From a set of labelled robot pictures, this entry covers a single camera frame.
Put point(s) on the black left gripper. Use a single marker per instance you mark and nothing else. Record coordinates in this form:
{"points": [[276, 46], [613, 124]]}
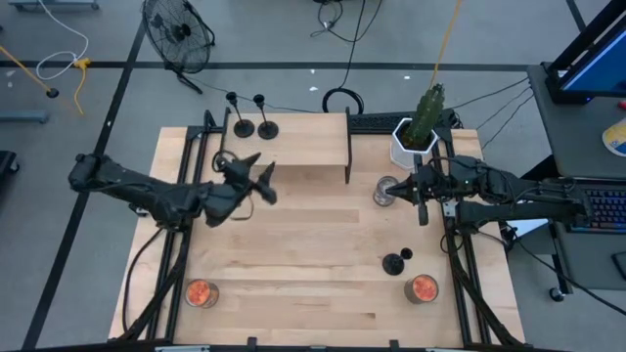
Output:
{"points": [[225, 200]]}

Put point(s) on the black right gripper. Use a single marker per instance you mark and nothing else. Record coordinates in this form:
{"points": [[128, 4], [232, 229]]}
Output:
{"points": [[433, 186]]}

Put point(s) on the printed food packet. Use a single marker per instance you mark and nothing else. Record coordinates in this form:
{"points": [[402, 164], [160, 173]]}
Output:
{"points": [[380, 199]]}

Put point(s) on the black candlestick holder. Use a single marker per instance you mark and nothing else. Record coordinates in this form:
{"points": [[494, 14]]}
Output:
{"points": [[267, 130], [243, 128], [392, 264]]}

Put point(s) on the orange candle glass jar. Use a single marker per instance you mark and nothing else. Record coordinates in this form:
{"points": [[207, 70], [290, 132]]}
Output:
{"points": [[200, 293], [421, 289]]}

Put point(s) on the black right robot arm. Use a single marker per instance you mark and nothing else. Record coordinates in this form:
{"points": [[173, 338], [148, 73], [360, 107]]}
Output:
{"points": [[518, 212]]}

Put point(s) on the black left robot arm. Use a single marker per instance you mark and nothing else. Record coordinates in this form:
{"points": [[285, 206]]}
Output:
{"points": [[137, 188]]}

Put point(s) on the white plant pot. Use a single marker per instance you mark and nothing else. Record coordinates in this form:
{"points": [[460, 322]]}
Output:
{"points": [[401, 156]]}

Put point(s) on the wooden shelf with black legs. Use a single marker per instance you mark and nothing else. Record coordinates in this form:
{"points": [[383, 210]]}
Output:
{"points": [[303, 142]]}

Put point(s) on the black keyboard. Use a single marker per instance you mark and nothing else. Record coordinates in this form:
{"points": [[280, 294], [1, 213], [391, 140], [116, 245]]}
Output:
{"points": [[371, 123]]}

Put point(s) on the green cactus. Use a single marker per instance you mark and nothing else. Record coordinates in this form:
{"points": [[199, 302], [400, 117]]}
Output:
{"points": [[428, 112]]}

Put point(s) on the white paper sheet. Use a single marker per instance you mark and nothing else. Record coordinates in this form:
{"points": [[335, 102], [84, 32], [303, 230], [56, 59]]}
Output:
{"points": [[528, 227]]}

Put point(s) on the black floor fan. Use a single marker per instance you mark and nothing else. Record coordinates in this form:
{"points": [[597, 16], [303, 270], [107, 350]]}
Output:
{"points": [[178, 34]]}

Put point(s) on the grey side desk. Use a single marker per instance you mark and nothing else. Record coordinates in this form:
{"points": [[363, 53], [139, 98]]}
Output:
{"points": [[562, 137]]}

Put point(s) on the black desk caster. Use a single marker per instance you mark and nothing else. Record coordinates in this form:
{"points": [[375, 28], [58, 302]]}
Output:
{"points": [[556, 294]]}

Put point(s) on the backlit colourful keyboard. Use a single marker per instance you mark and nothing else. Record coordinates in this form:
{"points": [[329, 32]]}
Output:
{"points": [[611, 210]]}

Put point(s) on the white yellow blue disc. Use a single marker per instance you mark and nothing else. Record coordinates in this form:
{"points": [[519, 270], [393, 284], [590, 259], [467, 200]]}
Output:
{"points": [[617, 139]]}

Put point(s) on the yellow pole with black foot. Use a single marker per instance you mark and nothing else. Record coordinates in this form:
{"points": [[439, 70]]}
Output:
{"points": [[52, 92]]}

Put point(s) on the large black monitor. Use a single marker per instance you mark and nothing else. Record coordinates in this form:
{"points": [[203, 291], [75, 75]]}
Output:
{"points": [[596, 63]]}

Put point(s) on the grey floor bar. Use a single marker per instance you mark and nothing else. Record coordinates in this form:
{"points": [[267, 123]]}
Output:
{"points": [[54, 4], [24, 117]]}

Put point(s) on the black aluminium rig frame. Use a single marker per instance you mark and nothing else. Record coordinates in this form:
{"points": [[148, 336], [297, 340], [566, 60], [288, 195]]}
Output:
{"points": [[194, 131]]}

